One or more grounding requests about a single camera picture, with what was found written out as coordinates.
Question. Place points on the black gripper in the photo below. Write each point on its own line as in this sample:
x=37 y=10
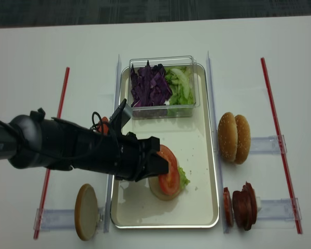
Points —
x=138 y=158

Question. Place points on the large tomato slice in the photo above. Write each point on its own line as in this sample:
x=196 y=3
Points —
x=170 y=182

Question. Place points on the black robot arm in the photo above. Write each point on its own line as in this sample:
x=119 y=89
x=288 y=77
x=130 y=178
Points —
x=30 y=141

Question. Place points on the lettuce leaf on bun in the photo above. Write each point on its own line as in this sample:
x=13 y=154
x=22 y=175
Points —
x=183 y=181

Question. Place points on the green lettuce pieces in container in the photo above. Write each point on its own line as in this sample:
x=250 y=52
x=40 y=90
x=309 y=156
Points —
x=182 y=101

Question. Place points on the bottom bun on tray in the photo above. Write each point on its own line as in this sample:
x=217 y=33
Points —
x=156 y=190

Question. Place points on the cream rectangular tray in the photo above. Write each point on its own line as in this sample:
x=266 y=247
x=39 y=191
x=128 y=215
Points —
x=133 y=205

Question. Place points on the sesame bun top front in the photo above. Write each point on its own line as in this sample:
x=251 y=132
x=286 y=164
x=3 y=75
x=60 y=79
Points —
x=228 y=137

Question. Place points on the purple cabbage pieces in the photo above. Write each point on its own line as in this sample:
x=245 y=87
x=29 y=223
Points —
x=149 y=86

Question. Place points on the clear plastic salad container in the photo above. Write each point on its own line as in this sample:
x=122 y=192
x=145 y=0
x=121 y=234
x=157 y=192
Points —
x=161 y=111

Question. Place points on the sausage slice red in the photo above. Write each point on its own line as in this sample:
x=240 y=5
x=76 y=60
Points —
x=228 y=207

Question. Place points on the bun half left rack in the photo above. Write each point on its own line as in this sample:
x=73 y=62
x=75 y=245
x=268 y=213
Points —
x=86 y=212

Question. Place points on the bun top behind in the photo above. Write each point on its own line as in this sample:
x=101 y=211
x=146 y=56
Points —
x=244 y=139

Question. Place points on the left red strip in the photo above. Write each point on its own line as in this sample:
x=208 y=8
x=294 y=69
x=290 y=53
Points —
x=63 y=90

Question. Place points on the red strip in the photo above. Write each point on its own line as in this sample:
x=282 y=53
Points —
x=277 y=129
x=63 y=90

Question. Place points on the right upper clear pusher track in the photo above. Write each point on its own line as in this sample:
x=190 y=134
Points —
x=274 y=144

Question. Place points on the clear pusher track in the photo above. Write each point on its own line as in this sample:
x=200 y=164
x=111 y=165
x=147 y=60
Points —
x=277 y=214
x=53 y=219
x=274 y=144

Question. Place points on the left lower clear pusher track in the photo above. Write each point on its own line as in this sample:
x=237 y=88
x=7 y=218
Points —
x=53 y=219

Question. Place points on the right lower clear pusher track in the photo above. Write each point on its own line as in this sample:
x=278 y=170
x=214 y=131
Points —
x=277 y=214

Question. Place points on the right red strip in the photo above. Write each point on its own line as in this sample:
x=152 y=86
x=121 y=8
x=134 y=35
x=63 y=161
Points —
x=277 y=129

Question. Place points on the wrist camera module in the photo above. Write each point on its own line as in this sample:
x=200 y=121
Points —
x=120 y=117

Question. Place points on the right clear long rail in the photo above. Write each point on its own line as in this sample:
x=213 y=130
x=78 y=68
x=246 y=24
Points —
x=214 y=125

